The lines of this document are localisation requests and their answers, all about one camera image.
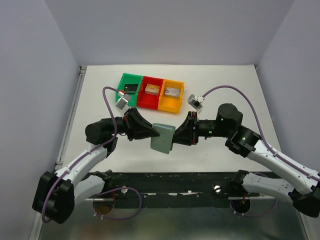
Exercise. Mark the tan card stack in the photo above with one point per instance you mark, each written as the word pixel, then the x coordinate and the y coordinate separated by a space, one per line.
pixel 152 89

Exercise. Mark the red plastic bin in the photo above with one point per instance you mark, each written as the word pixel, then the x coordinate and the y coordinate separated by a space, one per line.
pixel 145 100

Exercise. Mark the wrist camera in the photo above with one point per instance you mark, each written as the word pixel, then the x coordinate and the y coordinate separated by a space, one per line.
pixel 122 104
pixel 195 101

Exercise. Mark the aluminium frame rail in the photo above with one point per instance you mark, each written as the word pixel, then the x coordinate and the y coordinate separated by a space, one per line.
pixel 70 118

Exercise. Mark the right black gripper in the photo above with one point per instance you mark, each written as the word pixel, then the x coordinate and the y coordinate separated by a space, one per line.
pixel 194 128

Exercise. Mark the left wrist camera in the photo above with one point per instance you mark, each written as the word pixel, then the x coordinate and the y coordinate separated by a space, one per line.
pixel 122 104

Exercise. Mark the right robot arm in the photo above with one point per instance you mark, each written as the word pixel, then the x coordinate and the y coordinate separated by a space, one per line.
pixel 293 186

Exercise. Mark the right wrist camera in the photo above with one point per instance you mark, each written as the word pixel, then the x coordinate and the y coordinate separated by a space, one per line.
pixel 195 101

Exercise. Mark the yellow plastic bin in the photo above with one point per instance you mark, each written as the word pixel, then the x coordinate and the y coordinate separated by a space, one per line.
pixel 171 103

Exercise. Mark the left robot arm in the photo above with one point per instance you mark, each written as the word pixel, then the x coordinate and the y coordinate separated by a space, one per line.
pixel 82 155

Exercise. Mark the black card stack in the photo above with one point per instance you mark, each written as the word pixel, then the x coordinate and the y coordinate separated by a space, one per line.
pixel 130 89

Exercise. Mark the green plastic bin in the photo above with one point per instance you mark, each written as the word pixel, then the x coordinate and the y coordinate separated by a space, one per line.
pixel 134 79

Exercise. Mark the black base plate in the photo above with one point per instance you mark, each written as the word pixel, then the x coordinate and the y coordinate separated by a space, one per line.
pixel 150 190

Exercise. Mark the sage green card holder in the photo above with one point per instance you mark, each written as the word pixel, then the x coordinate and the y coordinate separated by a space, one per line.
pixel 164 142

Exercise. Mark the silver card stack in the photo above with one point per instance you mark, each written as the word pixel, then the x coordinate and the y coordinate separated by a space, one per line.
pixel 172 92

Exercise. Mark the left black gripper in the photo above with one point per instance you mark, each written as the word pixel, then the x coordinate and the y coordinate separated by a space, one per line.
pixel 128 124

